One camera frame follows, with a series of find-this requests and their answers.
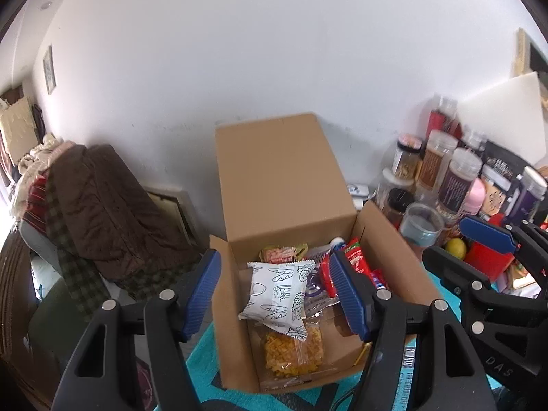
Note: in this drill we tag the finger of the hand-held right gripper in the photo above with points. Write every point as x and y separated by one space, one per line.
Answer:
449 269
488 233

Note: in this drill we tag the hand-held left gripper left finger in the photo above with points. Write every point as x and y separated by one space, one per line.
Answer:
201 295

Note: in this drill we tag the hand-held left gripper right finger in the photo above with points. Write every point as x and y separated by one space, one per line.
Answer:
349 295

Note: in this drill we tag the plain red snack packet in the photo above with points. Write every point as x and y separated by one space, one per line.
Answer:
327 278

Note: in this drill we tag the silver purple print snack packet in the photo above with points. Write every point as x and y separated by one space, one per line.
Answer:
317 291

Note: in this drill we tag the red blue snack packet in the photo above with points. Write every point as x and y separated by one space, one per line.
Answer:
379 278

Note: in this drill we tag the red green edge snack packet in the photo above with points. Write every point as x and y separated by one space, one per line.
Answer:
357 257

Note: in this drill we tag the small white blue bottle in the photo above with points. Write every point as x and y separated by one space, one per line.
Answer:
337 244

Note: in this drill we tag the yellow lollipop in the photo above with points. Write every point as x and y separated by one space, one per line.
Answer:
361 354

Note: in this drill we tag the white bread print snack packet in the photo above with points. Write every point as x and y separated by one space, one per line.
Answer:
274 295

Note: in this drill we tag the tan red label snack packet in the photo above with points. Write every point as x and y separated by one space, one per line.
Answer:
282 254

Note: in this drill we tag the clear bag of yellow crackers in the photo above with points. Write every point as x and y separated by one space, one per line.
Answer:
291 351

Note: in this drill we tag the cardboard box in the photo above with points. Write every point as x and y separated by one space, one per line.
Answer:
278 171

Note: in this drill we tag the lemon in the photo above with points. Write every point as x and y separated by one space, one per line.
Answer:
456 248

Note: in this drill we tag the red plastic container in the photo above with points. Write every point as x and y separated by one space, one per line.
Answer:
488 263

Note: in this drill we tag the tan patterned packet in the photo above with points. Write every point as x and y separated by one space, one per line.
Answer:
494 199

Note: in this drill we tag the pink bottle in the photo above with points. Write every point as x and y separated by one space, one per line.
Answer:
475 197

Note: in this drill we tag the clear plastic cup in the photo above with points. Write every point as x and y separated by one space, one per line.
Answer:
421 227

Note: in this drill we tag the tall jar dark purple label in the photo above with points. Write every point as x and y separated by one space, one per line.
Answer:
458 184

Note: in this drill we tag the black pouch white label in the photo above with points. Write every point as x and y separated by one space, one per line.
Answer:
505 162

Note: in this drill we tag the teal table mat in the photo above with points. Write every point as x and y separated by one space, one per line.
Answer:
205 368

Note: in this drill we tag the brown jar black lid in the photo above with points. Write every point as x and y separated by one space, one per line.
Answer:
396 205

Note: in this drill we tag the tall jar brown label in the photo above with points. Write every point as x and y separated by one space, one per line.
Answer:
434 162

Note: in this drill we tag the clear lid dark jar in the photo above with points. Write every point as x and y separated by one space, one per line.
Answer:
474 142

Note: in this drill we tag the white electronic device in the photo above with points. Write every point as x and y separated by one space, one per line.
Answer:
357 190

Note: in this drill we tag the low clear round jar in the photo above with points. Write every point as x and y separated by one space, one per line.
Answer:
394 180

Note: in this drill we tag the glass jar tan contents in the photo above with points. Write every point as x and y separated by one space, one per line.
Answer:
406 158

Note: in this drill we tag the clear jar red contents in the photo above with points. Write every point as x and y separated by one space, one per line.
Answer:
443 120

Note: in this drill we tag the white foam board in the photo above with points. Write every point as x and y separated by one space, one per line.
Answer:
501 111

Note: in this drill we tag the brown quilted jacket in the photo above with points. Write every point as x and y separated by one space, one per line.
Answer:
107 205

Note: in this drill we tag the green checked cloth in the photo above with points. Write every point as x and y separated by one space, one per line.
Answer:
72 265

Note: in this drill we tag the wood framed picture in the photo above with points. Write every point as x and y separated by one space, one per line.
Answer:
535 55

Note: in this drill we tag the red striped cloth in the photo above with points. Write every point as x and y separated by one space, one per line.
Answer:
32 201

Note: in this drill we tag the cream fleece cloth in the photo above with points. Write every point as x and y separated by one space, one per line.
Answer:
43 154

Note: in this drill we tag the flat cardboard sheet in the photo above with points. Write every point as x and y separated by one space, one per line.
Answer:
17 130

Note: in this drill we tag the cream wall panel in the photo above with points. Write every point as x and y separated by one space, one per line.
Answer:
175 209

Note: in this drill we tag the small framed wall picture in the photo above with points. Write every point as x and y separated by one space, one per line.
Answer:
49 68

